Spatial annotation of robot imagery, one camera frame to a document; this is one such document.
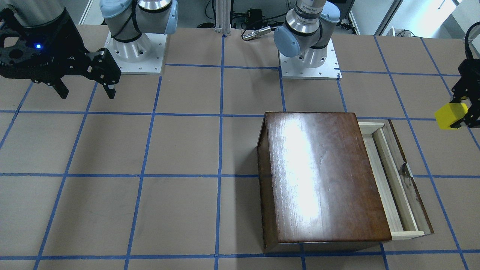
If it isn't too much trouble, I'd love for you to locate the yellow block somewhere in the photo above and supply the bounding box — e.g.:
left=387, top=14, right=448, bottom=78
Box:
left=434, top=102, right=468, bottom=130

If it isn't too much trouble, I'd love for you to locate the dark wooden drawer cabinet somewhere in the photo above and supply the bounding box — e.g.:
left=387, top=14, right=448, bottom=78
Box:
left=256, top=112, right=393, bottom=254

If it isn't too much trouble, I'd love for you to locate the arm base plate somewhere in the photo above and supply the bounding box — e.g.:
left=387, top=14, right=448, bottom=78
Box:
left=105, top=32, right=169, bottom=75
left=278, top=39, right=342, bottom=80

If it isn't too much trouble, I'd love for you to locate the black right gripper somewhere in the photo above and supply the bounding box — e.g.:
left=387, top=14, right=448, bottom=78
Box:
left=1, top=7, right=121, bottom=99

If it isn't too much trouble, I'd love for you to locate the aluminium frame post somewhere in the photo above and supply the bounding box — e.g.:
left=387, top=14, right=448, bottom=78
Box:
left=212, top=0, right=233, bottom=36

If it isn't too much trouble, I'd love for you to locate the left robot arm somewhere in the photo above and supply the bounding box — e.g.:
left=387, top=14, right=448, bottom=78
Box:
left=274, top=0, right=479, bottom=129

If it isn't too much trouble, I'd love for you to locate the black electronics box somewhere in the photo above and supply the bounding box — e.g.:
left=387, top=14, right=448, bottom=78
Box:
left=245, top=8, right=264, bottom=24

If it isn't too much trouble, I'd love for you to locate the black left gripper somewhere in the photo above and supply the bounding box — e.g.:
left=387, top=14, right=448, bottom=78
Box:
left=450, top=58, right=480, bottom=129

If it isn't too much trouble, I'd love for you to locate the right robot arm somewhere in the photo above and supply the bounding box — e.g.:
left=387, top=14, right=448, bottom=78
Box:
left=1, top=0, right=178, bottom=99

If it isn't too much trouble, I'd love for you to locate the wooden drawer with light interior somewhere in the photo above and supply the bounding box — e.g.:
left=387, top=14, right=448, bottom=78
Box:
left=358, top=120, right=434, bottom=241

